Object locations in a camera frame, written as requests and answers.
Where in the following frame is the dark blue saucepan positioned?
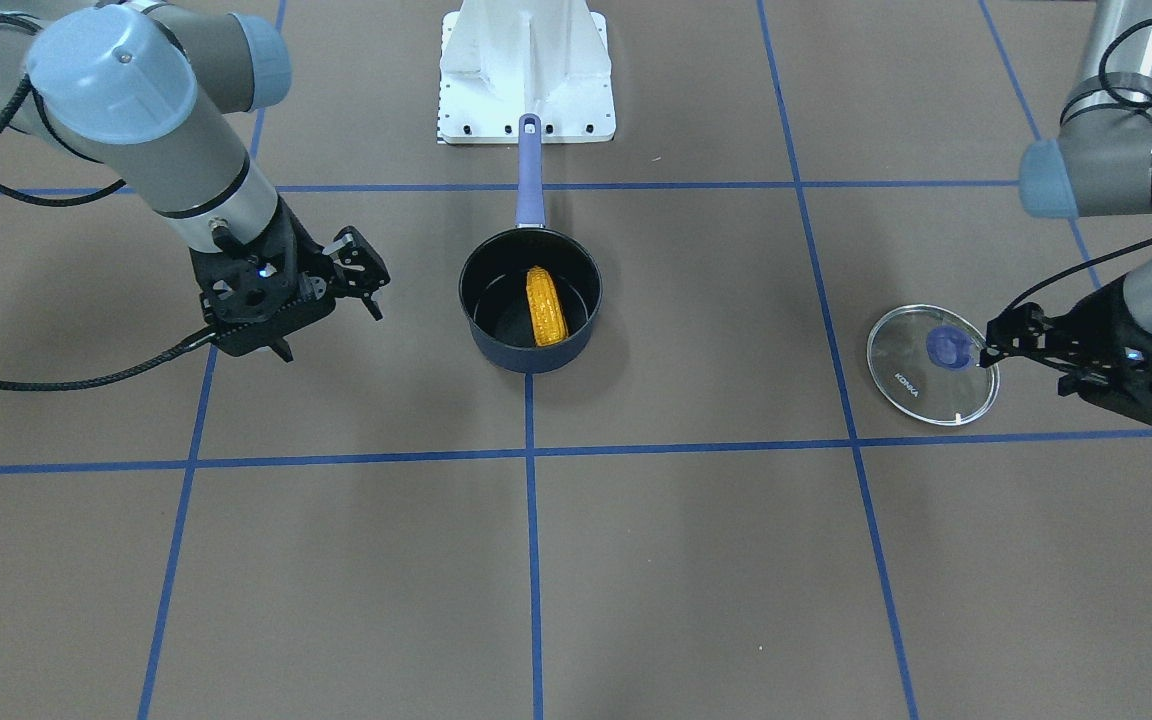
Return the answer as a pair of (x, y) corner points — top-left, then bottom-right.
(458, 114), (602, 374)

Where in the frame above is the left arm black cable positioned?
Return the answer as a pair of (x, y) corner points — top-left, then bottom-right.
(996, 15), (1152, 321)

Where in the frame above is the white camera stand base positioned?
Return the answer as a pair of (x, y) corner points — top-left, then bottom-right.
(435, 1), (617, 145)

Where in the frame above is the glass pot lid blue knob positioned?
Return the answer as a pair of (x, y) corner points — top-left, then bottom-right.
(867, 304), (1001, 427)

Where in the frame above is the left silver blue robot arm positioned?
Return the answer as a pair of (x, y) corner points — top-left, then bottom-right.
(980, 1), (1152, 427)

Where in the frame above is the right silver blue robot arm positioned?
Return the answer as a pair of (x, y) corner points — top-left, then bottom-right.
(0, 1), (391, 361)

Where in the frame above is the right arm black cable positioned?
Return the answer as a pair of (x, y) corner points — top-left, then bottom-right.
(0, 10), (227, 391)

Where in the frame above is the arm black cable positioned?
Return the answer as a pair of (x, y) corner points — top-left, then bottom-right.
(996, 15), (1152, 321)
(0, 10), (227, 391)

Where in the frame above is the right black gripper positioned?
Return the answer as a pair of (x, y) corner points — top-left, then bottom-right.
(189, 200), (391, 363)

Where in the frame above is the yellow toy corn cob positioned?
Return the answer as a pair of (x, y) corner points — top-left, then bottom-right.
(525, 266), (570, 347)

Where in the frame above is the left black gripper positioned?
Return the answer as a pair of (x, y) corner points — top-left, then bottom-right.
(978, 279), (1152, 427)

